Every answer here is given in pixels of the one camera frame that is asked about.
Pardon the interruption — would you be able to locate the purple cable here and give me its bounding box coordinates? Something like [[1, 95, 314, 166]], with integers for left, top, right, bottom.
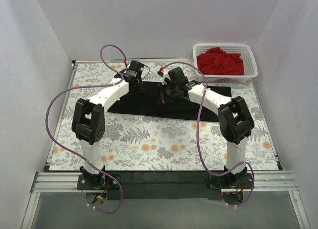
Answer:
[[162, 62, 254, 207], [45, 44, 124, 214]]

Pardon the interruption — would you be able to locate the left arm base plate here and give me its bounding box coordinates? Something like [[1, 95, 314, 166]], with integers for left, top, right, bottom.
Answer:
[[76, 174, 119, 190]]

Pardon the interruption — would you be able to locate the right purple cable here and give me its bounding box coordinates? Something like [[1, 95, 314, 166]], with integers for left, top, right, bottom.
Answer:
[[162, 62, 254, 207]]

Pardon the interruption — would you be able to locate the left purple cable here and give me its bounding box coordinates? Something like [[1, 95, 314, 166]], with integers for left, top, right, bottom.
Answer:
[[45, 44, 124, 214]]

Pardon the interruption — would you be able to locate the floral table mat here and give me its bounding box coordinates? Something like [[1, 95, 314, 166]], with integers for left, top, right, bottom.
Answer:
[[48, 62, 278, 171]]

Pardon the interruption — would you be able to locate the aluminium table frame rail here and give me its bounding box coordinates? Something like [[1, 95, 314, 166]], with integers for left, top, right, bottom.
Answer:
[[21, 57, 310, 229]]

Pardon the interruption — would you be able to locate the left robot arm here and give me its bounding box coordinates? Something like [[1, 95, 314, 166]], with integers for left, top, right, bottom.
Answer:
[[72, 61, 145, 189]]

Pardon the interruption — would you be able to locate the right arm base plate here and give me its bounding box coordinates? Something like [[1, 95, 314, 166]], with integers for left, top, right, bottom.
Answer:
[[205, 173, 252, 190]]

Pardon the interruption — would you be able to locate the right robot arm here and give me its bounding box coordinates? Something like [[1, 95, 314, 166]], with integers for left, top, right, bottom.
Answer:
[[158, 68, 254, 188]]

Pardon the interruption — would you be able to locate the black t-shirt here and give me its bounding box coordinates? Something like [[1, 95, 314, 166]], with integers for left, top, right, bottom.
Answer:
[[106, 80, 232, 122]]

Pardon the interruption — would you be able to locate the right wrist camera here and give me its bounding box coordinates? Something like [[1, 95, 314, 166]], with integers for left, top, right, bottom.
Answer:
[[158, 67, 171, 85]]

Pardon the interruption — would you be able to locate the red t-shirt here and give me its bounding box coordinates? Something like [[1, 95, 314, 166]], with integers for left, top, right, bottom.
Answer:
[[197, 47, 244, 76]]

